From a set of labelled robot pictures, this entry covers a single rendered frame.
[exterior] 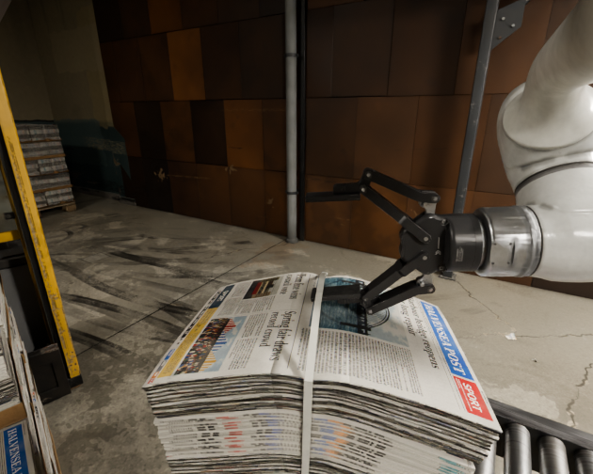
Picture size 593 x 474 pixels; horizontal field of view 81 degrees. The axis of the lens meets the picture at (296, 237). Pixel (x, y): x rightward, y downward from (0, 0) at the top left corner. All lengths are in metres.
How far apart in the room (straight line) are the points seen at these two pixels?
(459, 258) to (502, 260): 0.05
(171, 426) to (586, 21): 0.54
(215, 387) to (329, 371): 0.14
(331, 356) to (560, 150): 0.37
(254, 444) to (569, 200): 0.47
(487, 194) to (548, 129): 2.98
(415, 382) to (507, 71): 3.14
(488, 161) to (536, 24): 1.01
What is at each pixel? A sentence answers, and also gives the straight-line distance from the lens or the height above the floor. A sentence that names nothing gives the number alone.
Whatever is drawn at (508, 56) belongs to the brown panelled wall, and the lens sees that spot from 3.45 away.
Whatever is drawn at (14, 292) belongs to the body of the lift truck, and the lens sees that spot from 2.28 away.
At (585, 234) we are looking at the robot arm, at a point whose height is 1.34.
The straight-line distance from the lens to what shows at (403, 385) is 0.45.
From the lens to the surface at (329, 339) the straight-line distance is 0.48.
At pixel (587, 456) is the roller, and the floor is 0.80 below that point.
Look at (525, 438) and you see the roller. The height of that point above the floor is 0.80.
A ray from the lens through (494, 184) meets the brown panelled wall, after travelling 3.48.
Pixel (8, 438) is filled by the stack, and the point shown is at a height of 0.83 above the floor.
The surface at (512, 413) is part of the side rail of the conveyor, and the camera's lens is 1.05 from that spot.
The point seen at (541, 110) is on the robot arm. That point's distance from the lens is 0.51.
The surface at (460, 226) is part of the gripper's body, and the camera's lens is 0.47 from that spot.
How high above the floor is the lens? 1.47
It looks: 20 degrees down
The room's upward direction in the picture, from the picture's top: straight up
